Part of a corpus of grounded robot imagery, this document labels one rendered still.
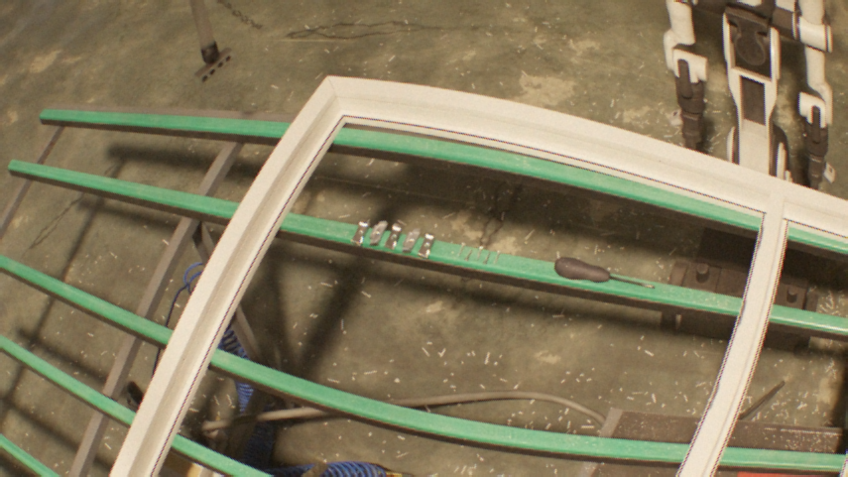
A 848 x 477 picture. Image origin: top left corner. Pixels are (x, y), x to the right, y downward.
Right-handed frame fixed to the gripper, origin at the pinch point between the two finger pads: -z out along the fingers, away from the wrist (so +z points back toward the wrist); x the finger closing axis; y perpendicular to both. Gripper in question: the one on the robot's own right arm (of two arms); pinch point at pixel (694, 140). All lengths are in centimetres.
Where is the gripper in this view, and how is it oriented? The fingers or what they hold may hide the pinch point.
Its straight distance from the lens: 281.5
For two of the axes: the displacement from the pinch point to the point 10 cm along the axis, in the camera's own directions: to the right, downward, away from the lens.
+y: 8.9, 1.9, -4.1
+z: -1.1, -7.9, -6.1
